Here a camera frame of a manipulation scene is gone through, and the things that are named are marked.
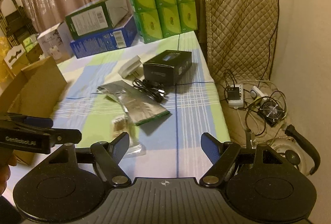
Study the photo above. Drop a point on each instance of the green tissue pack bundle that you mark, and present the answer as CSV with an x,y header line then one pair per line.
x,y
159,19

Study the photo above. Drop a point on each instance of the beige quilted chair cover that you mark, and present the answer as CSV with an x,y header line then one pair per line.
x,y
240,37

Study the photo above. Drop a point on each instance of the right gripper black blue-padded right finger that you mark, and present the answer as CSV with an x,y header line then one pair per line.
x,y
222,156

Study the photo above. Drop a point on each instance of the person's left hand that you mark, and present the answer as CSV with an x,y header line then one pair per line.
x,y
5,172

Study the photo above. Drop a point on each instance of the silver foil bag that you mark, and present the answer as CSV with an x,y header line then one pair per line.
x,y
138,106

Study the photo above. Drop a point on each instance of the white cut-out cardboard box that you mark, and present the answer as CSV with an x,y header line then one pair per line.
x,y
15,56

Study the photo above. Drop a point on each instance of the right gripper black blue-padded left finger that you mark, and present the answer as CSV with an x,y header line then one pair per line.
x,y
107,156

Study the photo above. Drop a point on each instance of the white printed box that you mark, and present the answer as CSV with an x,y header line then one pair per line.
x,y
55,42

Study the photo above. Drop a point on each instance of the glass kettle with black handle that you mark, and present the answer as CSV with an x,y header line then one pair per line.
x,y
296,149

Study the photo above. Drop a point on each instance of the yellow plastic bag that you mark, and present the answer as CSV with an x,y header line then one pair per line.
x,y
5,72

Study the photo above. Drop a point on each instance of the white charger adapter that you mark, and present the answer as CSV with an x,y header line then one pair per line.
x,y
130,67

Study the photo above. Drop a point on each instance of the white power strip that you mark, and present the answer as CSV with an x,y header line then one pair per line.
x,y
235,96

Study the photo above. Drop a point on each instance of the checked bed sheet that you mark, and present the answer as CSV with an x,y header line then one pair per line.
x,y
165,135

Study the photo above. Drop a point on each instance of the round white plug adapter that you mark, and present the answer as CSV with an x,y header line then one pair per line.
x,y
255,93

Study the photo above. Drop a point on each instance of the black small fan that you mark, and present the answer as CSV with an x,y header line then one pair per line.
x,y
271,111

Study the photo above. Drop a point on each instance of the green product box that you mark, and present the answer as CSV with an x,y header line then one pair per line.
x,y
95,17

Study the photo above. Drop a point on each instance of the black folding cart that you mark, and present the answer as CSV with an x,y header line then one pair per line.
x,y
16,26

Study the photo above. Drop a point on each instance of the blue product box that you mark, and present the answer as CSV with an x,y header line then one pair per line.
x,y
113,39

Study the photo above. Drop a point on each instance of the brown cardboard box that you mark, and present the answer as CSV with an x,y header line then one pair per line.
x,y
33,92

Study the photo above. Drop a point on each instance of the black shaver box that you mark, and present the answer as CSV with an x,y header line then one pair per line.
x,y
167,67

